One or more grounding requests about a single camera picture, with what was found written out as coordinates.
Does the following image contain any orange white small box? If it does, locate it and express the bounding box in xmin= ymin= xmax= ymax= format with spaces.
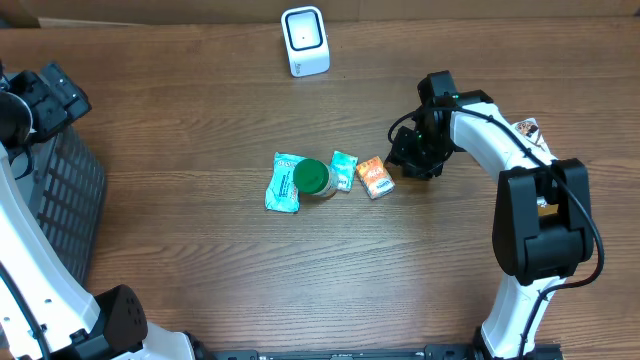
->
xmin=356 ymin=156 xmax=395 ymax=200

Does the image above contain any small teal tissue pack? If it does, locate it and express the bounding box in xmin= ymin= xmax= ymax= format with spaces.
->
xmin=330 ymin=151 xmax=358 ymax=192

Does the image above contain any beige brown snack bag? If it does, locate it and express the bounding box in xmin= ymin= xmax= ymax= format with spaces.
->
xmin=512 ymin=118 xmax=550 ymax=153

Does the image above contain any green lid jar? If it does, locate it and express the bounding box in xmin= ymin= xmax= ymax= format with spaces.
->
xmin=293 ymin=158 xmax=337 ymax=198

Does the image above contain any teal wet wipes pack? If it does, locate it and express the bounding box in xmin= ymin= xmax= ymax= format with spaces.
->
xmin=265 ymin=153 xmax=304 ymax=213

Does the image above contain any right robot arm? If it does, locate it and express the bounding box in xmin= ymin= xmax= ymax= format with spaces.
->
xmin=386 ymin=71 xmax=604 ymax=359

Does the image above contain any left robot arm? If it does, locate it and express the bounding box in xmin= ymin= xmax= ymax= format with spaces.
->
xmin=1 ymin=63 xmax=209 ymax=359

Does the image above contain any white barcode scanner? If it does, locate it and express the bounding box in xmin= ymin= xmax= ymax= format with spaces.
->
xmin=281 ymin=5 xmax=330 ymax=78

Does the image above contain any grey plastic mesh basket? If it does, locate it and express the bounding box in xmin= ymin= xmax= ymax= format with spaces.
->
xmin=10 ymin=127 xmax=107 ymax=285

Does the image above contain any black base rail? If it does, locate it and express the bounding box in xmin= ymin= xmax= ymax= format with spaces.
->
xmin=212 ymin=345 xmax=483 ymax=360

